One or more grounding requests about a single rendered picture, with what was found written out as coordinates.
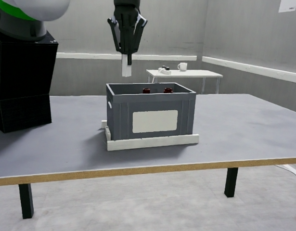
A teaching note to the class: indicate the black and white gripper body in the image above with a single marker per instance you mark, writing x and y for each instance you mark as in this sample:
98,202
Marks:
127,6

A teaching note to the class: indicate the grey plastic crate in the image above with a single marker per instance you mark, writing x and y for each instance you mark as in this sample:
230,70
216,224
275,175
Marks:
134,115

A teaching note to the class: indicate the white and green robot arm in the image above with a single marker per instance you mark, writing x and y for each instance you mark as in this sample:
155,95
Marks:
24,19

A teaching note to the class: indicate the brown bottle with green label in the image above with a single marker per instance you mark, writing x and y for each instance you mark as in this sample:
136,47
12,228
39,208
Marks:
168,90

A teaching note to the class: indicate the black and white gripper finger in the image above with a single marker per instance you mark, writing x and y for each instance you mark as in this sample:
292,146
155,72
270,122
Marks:
132,41
119,35

